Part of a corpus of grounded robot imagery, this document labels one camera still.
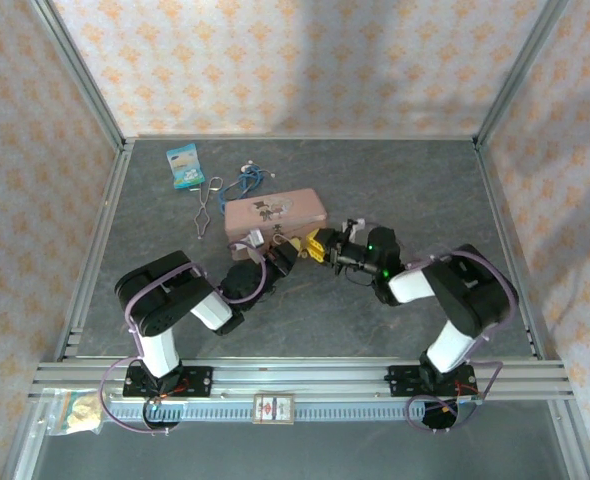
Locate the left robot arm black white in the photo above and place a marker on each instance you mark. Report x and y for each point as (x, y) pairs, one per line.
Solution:
(150, 295)

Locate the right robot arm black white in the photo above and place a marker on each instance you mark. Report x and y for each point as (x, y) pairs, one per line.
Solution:
(475, 295)

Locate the pink box with cartoon couple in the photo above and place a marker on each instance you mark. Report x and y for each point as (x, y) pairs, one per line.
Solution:
(275, 210)

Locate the small label card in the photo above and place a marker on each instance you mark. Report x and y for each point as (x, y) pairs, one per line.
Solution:
(274, 409)

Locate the blue snack packet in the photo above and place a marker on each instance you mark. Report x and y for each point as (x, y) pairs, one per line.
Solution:
(186, 167)

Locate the clear plastic bag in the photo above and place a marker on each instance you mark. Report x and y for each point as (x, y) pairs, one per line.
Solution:
(77, 410)

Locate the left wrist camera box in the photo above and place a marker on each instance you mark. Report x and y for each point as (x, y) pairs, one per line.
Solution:
(256, 239)

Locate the wide aluminium base rail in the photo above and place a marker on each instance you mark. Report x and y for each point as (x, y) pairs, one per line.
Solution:
(300, 372)

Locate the aluminium frame side rail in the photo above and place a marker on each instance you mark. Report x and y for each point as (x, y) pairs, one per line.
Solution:
(92, 260)
(512, 260)

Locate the aluminium frame post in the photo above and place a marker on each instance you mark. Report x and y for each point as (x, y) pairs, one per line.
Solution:
(520, 70)
(77, 70)

